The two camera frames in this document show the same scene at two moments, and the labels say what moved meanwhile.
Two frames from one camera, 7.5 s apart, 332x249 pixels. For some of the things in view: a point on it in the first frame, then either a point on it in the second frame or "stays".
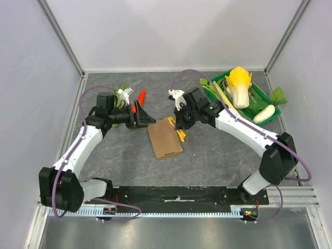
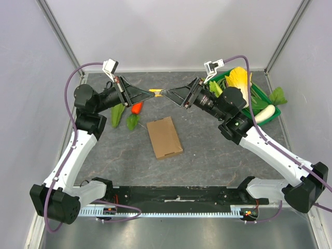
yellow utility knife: x=180 y=132 → x=157 y=92
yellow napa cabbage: x=239 y=82 stays
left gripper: x=140 y=120 → x=120 y=82
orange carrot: x=140 y=100 stays
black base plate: x=144 y=196 stays
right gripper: x=183 y=120 → x=192 y=93
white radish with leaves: x=276 y=97 stays
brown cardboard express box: x=164 y=139 stays
